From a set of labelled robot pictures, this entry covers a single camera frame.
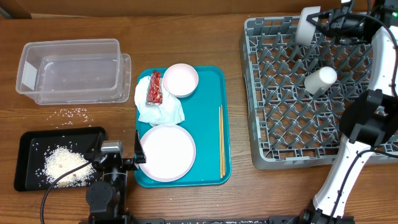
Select clear plastic bin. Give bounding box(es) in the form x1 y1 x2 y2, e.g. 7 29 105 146
16 39 124 105

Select black cable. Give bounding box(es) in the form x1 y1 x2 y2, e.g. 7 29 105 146
40 160 94 224

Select grey dishwasher rack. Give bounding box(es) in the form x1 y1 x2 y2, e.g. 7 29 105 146
239 12 398 170

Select red snack wrapper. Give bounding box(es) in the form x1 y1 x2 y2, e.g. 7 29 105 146
146 71 163 105

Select scattered rice grains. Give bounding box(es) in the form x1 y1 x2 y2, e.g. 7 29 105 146
44 107 94 129

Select crumpled white napkin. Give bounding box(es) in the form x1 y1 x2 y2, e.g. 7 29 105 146
134 76 185 126

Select black tray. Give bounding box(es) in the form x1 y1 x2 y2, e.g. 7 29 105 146
14 127 106 192

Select white label sticker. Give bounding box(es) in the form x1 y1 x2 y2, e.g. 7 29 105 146
22 62 37 90

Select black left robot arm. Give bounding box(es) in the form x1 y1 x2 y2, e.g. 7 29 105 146
86 132 146 224

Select wooden chopstick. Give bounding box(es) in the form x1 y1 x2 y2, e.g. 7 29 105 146
218 106 223 179
221 105 226 177

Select white plastic cup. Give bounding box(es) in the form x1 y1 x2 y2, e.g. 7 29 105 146
304 67 337 95

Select pink plastic bowl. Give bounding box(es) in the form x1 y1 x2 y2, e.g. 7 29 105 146
163 63 199 98

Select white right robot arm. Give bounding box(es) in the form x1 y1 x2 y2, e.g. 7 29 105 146
295 1 397 223

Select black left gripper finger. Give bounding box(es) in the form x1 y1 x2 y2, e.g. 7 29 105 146
134 130 146 164
83 132 104 159

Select pile of white rice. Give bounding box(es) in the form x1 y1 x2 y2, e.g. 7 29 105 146
34 146 95 188

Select grey plastic bowl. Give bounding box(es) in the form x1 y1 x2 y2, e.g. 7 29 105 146
295 6 321 47

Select pink round plate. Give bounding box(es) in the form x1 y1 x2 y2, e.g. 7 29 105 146
140 124 197 182

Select teal plastic tray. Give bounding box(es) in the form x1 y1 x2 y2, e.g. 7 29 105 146
134 66 232 188

